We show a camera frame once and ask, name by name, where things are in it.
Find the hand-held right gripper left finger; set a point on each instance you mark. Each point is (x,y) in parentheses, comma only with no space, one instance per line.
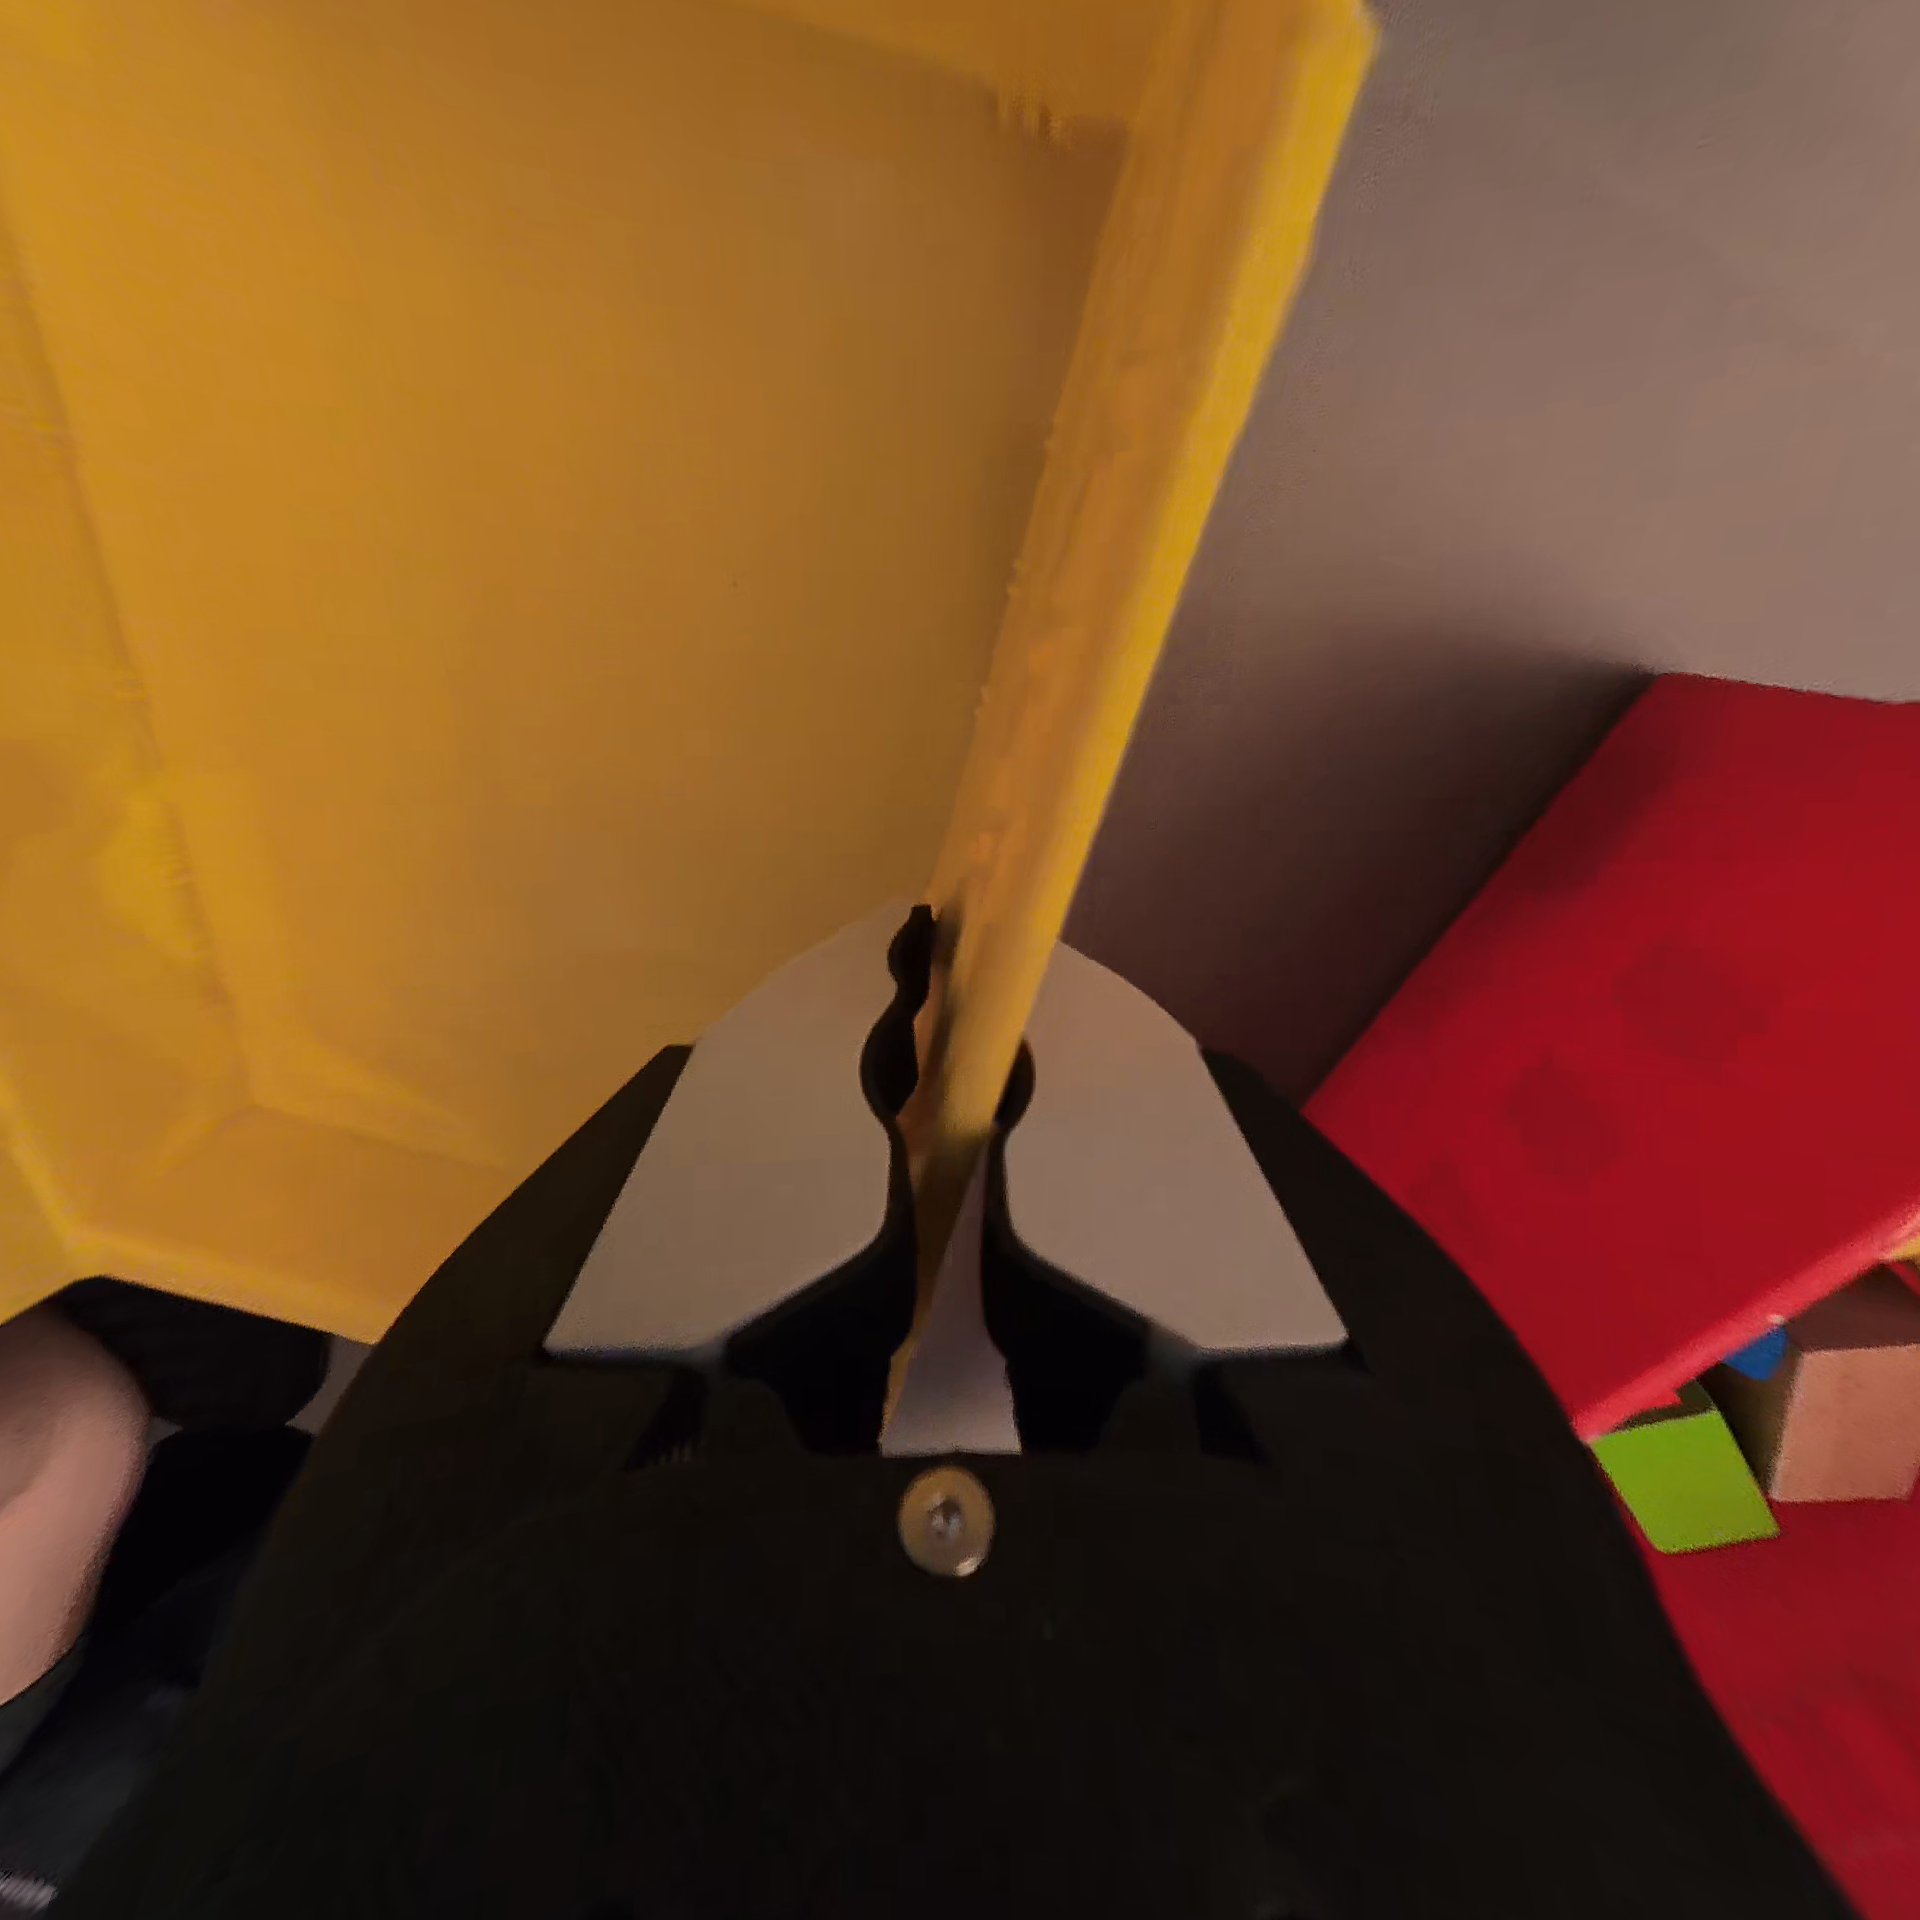
(721,1201)

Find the green wooden block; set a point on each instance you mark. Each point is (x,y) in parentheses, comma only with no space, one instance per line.
(1688,1478)

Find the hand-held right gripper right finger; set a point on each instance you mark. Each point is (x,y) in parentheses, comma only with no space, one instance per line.
(1171,1201)

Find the blue half-cylinder block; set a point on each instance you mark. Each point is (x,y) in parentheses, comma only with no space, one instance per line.
(1756,1353)

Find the black textured armrest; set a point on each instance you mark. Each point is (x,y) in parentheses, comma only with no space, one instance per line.
(210,1350)

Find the red plastic bin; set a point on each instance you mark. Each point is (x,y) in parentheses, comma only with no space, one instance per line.
(1650,974)

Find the natural wooden block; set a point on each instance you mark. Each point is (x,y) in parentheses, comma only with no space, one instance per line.
(1844,1410)

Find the yellow plastic bin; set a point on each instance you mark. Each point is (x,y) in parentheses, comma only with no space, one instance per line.
(523,525)

